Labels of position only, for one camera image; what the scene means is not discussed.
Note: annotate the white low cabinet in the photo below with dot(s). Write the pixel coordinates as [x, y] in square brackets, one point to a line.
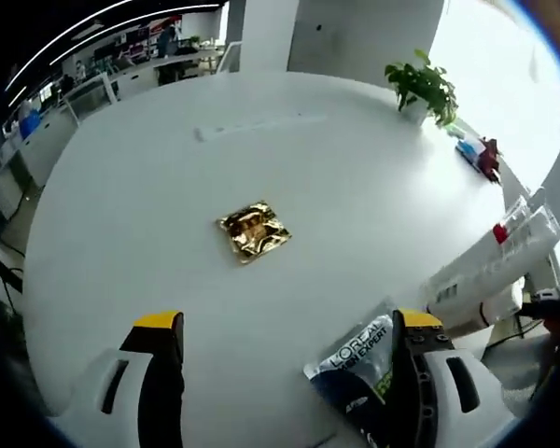
[42, 158]

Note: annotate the white frame office chair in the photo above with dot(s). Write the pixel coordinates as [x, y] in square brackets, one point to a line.
[228, 56]

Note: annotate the tall white skincare tube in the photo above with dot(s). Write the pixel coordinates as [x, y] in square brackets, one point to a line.
[494, 266]

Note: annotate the white mesh office chair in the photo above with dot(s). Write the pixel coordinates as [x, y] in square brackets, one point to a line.
[91, 93]

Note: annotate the white skincare bottle red collar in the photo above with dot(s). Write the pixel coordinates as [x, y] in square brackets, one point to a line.
[500, 233]

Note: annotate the gold foil skincare sachet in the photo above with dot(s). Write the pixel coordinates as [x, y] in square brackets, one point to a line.
[254, 233]

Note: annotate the white office desk row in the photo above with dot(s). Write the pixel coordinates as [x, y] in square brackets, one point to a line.
[182, 60]

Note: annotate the small white skincare bottle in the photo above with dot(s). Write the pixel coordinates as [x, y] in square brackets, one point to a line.
[501, 303]

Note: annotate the blue packet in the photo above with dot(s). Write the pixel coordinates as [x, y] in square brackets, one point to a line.
[469, 149]

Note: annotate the blue storage box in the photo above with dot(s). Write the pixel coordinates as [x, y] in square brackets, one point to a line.
[30, 126]

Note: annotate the dark red bag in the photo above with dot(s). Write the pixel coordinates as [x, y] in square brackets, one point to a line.
[490, 156]

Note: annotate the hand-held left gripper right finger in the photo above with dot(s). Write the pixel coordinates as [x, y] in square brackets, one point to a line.
[415, 382]

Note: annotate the potted green plant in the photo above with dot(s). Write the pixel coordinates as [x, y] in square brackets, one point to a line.
[424, 84]

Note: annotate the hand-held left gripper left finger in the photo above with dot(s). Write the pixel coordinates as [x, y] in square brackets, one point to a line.
[163, 382]

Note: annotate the black green skincare sachet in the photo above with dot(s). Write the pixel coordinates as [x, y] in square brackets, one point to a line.
[350, 364]

